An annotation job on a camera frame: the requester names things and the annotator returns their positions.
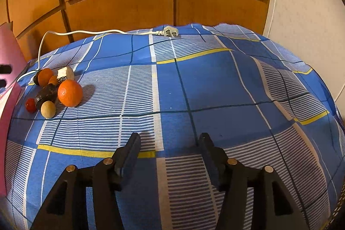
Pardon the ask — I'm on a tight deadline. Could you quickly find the small beige round fruit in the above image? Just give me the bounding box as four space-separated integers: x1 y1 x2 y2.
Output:
41 101 56 119

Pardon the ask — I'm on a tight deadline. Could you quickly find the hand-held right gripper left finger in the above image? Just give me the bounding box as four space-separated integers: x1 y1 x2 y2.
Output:
30 132 142 230

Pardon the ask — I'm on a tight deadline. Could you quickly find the orange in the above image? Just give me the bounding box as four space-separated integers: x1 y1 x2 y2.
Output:
57 79 83 107

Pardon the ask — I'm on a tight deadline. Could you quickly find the pink-rimmed white tray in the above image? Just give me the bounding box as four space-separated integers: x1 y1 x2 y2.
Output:
0 21 30 198

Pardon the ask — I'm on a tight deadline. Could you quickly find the blue plaid tablecloth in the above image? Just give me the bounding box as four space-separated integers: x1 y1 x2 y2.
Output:
4 23 345 230

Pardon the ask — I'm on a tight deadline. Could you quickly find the white power cable with plug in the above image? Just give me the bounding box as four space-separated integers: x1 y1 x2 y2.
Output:
17 26 180 82

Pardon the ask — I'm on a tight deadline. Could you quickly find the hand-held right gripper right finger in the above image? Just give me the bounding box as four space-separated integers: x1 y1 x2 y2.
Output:
198 132 310 230

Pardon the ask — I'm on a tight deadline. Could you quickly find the black sugarcane piece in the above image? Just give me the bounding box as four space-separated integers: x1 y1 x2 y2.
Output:
35 83 59 110

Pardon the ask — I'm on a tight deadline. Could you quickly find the white peeled sugarcane piece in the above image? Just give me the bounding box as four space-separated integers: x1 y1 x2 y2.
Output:
57 66 75 83

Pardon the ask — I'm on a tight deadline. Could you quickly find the carrot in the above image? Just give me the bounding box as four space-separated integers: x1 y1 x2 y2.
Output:
38 68 58 87

